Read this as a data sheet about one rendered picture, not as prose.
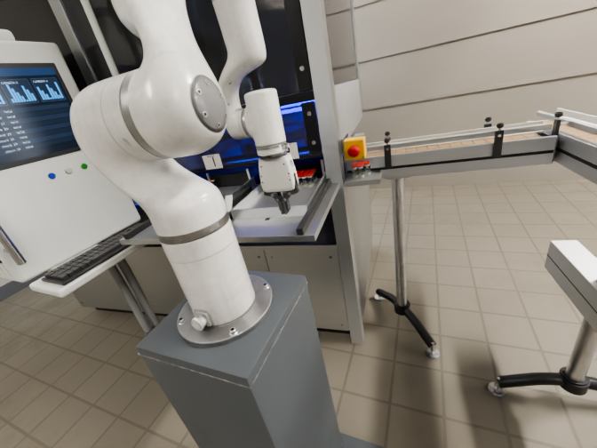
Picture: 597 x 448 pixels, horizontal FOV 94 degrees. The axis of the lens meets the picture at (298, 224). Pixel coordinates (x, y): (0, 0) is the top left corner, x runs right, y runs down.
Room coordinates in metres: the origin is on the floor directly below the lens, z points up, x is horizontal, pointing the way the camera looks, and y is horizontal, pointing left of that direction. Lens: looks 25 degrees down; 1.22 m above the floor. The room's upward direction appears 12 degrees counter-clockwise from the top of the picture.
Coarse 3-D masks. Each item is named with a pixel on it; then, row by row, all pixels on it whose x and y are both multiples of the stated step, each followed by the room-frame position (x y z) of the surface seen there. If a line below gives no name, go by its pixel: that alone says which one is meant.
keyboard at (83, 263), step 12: (108, 240) 1.05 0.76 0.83; (84, 252) 0.97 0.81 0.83; (96, 252) 0.94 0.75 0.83; (108, 252) 0.94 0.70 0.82; (72, 264) 0.89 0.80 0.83; (84, 264) 0.86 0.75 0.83; (96, 264) 0.88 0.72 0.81; (48, 276) 0.84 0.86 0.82; (60, 276) 0.81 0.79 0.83; (72, 276) 0.81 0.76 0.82
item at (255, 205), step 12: (324, 180) 1.02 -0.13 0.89; (252, 192) 1.01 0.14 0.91; (300, 192) 0.98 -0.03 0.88; (312, 192) 0.95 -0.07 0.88; (240, 204) 0.91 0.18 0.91; (252, 204) 0.95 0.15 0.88; (264, 204) 0.93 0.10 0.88; (276, 204) 0.90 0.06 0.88; (300, 204) 0.77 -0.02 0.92; (240, 216) 0.84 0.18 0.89; (252, 216) 0.83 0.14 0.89; (264, 216) 0.81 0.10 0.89; (276, 216) 0.80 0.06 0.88; (288, 216) 0.78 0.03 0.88
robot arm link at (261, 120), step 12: (252, 96) 0.74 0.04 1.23; (264, 96) 0.74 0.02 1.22; (276, 96) 0.76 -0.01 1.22; (252, 108) 0.74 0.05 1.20; (264, 108) 0.74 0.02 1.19; (276, 108) 0.75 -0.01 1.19; (252, 120) 0.75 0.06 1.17; (264, 120) 0.73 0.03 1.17; (276, 120) 0.74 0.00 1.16; (252, 132) 0.75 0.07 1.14; (264, 132) 0.73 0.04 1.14; (276, 132) 0.74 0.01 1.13; (264, 144) 0.74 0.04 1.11
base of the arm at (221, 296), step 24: (216, 240) 0.40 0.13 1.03; (192, 264) 0.39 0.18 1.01; (216, 264) 0.39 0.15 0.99; (240, 264) 0.43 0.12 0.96; (192, 288) 0.39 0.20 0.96; (216, 288) 0.39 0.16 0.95; (240, 288) 0.41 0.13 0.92; (264, 288) 0.47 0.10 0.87; (192, 312) 0.44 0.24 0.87; (216, 312) 0.39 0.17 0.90; (240, 312) 0.40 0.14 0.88; (264, 312) 0.40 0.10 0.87; (192, 336) 0.38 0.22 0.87; (216, 336) 0.36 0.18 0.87; (240, 336) 0.36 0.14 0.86
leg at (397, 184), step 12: (396, 180) 1.06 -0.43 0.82; (396, 192) 1.06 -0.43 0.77; (396, 204) 1.06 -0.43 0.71; (396, 216) 1.06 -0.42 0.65; (396, 228) 1.07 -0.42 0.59; (396, 240) 1.07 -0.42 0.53; (396, 252) 1.07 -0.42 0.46; (396, 264) 1.07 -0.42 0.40; (396, 276) 1.08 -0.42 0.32; (396, 288) 1.08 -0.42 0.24
